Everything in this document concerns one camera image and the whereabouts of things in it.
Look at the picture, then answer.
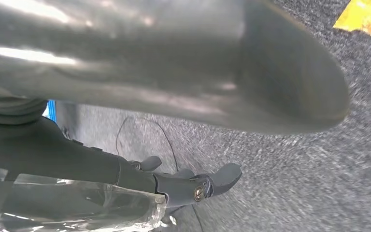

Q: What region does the thin black floor cable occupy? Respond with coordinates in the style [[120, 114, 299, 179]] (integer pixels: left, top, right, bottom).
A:
[[115, 116, 180, 173]]

